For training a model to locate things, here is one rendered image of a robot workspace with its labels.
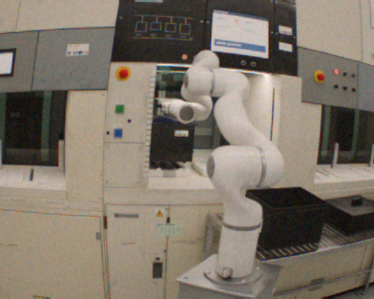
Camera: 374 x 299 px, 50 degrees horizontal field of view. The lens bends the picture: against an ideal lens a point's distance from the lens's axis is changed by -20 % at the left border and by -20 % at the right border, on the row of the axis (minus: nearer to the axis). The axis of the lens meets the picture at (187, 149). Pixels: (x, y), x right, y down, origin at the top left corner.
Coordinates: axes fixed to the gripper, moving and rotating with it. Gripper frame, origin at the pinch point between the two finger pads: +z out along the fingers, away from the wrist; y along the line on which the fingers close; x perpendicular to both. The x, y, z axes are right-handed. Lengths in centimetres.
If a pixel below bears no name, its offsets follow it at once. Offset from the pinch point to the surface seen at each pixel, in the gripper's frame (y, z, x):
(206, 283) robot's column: -12, -104, -43
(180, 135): 4.2, -10.2, -12.7
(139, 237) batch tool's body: -17, -30, -55
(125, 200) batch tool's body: -24, -30, -37
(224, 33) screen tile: 15, -30, 37
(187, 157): 8.3, -10.2, -22.5
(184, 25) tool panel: -3.6, -30.2, 39.4
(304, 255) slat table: 32, -92, -43
